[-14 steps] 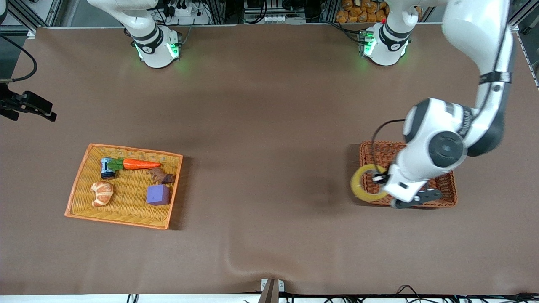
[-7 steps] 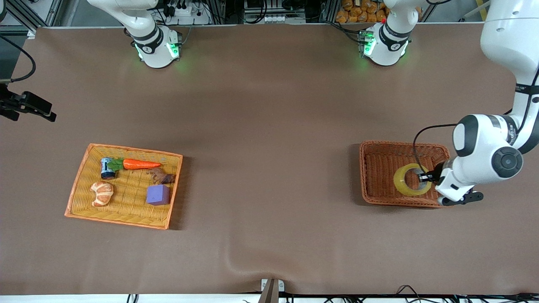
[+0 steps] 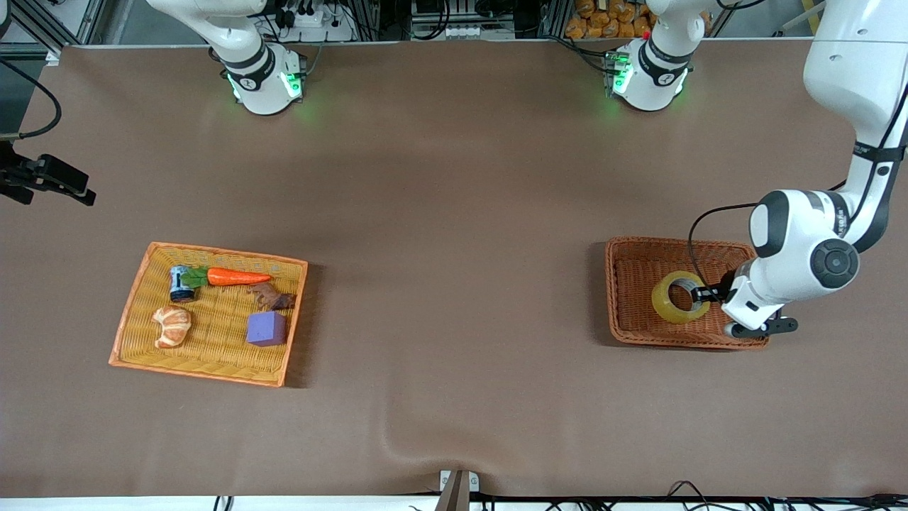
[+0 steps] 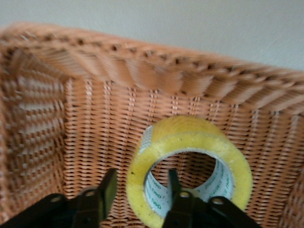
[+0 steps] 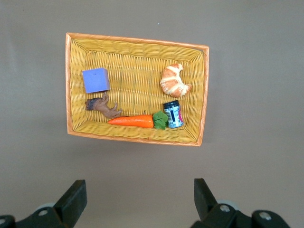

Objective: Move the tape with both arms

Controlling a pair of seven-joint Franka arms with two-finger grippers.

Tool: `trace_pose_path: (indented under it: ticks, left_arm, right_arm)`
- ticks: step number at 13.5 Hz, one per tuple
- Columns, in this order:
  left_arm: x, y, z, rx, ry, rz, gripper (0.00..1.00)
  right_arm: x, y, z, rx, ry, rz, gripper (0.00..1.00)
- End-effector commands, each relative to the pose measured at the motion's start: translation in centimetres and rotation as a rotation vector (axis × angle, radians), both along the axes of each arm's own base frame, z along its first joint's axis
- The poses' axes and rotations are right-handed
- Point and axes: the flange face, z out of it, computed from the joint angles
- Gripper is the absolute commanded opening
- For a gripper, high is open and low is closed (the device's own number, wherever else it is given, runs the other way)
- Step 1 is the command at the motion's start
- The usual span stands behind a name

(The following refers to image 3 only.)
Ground yellow tape roll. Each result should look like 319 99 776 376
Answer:
651 270 712 324

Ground brown wicker basket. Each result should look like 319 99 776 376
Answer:
605 236 771 351

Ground small blue white can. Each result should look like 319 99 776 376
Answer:
169 265 196 303

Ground toy croissant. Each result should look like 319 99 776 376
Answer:
152 307 192 349

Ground toy carrot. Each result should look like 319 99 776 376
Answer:
186 267 273 288

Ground orange wicker tray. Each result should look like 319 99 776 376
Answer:
109 242 309 388

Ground brown toy piece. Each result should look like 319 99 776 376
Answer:
248 282 297 312

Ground purple cube block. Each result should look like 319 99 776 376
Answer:
246 311 288 348

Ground bag of bread rolls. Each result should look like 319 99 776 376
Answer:
565 0 657 40

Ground white power strip with plugs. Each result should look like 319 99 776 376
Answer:
273 4 353 42

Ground white empty power strip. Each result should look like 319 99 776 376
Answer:
415 25 515 41

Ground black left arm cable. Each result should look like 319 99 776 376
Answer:
687 204 760 288

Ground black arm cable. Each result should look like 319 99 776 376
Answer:
0 60 62 141
687 204 760 288

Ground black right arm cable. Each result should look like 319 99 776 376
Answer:
0 60 62 141

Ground aluminium frame profile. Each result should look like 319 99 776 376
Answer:
0 0 100 52

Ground black floor cable bundle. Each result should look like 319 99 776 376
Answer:
663 480 908 511

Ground metal table clamp bracket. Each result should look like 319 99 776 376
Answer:
436 468 481 511

